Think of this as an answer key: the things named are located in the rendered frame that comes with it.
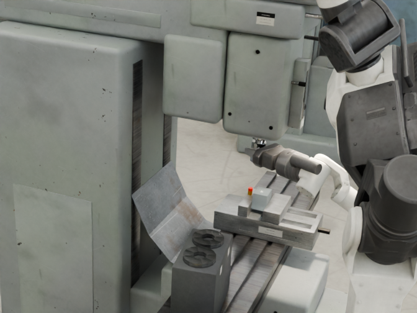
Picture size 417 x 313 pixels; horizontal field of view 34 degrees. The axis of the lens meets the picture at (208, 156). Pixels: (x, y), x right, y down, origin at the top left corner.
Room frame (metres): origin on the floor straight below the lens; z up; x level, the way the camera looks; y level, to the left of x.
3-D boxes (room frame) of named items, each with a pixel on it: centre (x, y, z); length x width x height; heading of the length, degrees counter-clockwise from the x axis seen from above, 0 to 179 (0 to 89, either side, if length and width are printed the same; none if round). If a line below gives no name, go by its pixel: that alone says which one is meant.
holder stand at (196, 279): (1.62, 0.00, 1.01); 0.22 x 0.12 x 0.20; 168
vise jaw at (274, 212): (2.08, -0.24, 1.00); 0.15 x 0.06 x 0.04; 161
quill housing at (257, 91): (2.00, -0.15, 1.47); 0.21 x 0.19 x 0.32; 160
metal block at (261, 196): (2.10, -0.19, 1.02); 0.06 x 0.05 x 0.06; 161
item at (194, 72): (2.07, 0.03, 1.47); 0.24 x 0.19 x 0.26; 160
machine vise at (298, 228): (2.09, -0.22, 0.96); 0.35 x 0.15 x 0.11; 71
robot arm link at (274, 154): (1.94, -0.22, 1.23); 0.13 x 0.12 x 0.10; 135
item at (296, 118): (1.96, -0.26, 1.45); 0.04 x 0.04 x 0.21; 70
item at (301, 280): (2.00, -0.16, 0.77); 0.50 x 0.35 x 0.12; 70
